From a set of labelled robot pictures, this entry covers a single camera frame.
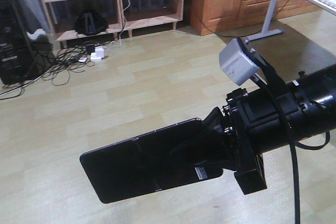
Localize black smartphone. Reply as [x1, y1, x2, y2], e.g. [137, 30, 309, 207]
[79, 118, 223, 204]

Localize black computer tower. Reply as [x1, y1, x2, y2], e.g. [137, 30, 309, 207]
[1, 0, 36, 85]

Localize white floor adapter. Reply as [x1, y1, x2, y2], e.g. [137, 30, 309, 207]
[90, 47, 105, 62]

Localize wooden drawer cabinet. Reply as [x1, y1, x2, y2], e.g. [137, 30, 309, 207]
[184, 0, 271, 36]

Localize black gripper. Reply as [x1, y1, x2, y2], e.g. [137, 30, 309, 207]
[170, 88, 295, 195]

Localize black camera cable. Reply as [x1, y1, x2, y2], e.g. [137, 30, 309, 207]
[265, 77, 331, 224]

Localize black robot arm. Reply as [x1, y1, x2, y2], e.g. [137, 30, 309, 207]
[170, 66, 335, 194]

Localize black bag on shelf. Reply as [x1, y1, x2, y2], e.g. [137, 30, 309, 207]
[75, 10, 108, 36]

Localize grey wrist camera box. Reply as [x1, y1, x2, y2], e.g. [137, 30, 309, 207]
[219, 38, 260, 86]

